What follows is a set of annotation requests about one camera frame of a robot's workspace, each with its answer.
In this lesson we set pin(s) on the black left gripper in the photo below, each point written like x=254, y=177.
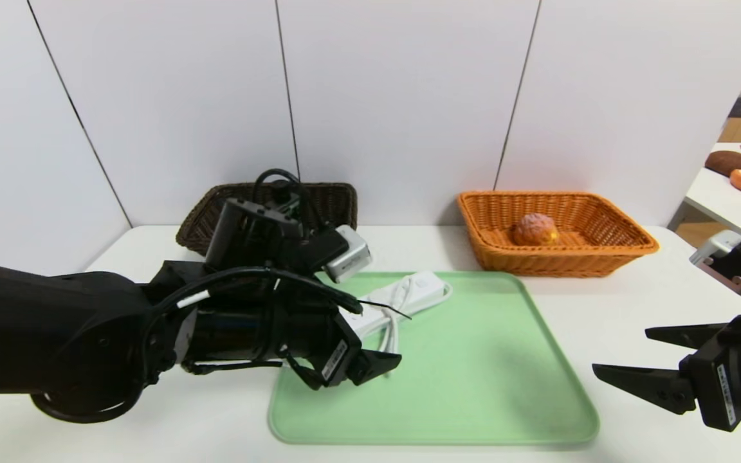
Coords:
x=336, y=362

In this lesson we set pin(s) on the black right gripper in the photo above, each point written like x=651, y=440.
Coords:
x=722, y=387

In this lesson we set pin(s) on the brown cream puff bread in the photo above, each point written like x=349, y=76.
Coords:
x=534, y=230

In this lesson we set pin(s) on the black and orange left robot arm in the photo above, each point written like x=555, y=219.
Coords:
x=36, y=328

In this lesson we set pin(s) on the orange wicker basket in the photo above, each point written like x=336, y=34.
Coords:
x=538, y=262

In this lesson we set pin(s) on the dark brown wicker basket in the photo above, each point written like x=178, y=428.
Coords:
x=338, y=199

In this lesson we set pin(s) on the light green plastic tray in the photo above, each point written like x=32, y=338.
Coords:
x=473, y=386

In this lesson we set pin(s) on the dark brown bread loaf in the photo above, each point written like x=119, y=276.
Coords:
x=727, y=162

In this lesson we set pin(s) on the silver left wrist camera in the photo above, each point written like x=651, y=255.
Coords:
x=350, y=257

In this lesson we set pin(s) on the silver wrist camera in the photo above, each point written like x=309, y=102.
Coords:
x=721, y=260
x=350, y=257

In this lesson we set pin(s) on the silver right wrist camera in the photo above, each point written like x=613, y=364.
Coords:
x=721, y=260

